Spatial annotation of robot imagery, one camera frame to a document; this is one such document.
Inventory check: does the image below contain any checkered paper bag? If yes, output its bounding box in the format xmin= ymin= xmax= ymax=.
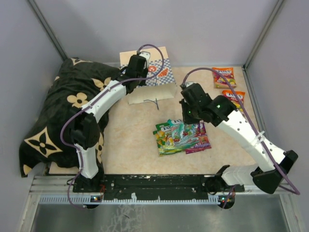
xmin=126 ymin=46 xmax=177 ymax=105

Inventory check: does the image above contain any orange candy bag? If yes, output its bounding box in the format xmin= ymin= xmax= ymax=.
xmin=222 ymin=89 xmax=245 ymax=115
xmin=212 ymin=67 xmax=237 ymax=88

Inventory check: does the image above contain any purple candy bag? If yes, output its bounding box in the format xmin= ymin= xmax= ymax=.
xmin=185 ymin=121 xmax=211 ymax=154

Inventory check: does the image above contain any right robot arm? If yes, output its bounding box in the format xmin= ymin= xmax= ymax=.
xmin=180 ymin=83 xmax=298 ymax=194

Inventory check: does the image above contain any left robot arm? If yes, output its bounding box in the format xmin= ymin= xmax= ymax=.
xmin=69 ymin=52 xmax=151 ymax=192

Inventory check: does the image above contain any green candy bag on table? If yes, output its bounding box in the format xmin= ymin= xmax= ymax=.
xmin=153 ymin=122 xmax=183 ymax=156

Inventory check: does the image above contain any black floral pillow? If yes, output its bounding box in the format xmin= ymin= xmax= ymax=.
xmin=19 ymin=58 xmax=119 ymax=177

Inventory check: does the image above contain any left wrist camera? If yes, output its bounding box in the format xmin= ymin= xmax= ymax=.
xmin=137 ymin=51 xmax=151 ymax=68

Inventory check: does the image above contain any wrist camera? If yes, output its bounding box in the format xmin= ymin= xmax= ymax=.
xmin=137 ymin=51 xmax=151 ymax=68
xmin=180 ymin=81 xmax=195 ymax=89

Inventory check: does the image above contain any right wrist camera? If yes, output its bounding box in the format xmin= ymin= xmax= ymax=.
xmin=180 ymin=81 xmax=195 ymax=89

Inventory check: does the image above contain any blue bag string handle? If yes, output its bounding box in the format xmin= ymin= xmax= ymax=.
xmin=143 ymin=99 xmax=159 ymax=110

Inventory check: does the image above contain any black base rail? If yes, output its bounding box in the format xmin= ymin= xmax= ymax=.
xmin=73 ymin=174 xmax=232 ymax=201

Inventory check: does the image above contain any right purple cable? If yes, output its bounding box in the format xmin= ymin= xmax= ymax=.
xmin=180 ymin=67 xmax=301 ymax=210

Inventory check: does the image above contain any aluminium frame rail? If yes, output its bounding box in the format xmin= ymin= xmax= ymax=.
xmin=28 ymin=175 xmax=293 ymax=206

